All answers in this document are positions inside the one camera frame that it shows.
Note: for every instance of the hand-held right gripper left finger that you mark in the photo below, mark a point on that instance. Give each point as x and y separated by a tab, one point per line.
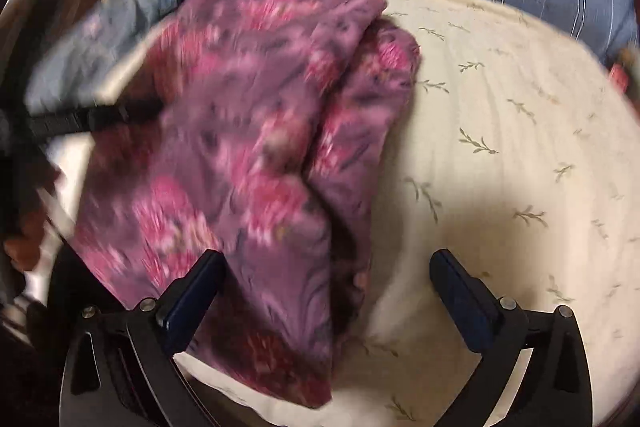
192	302

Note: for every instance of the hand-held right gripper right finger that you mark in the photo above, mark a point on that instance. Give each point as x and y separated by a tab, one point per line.
462	302

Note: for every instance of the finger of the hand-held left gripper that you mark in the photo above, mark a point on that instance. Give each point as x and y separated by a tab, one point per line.
95	119

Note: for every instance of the pink floral shirt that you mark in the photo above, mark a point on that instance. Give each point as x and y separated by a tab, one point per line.
240	147

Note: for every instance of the person's left hand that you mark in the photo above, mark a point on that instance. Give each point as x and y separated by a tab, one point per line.
27	242

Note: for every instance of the light blue grey cloth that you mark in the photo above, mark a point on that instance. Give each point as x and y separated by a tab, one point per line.
75	57

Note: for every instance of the white leaf print bedsheet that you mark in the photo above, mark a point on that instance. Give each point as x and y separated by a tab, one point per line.
500	157

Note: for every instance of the small red object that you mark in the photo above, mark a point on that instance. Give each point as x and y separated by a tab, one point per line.
620	77

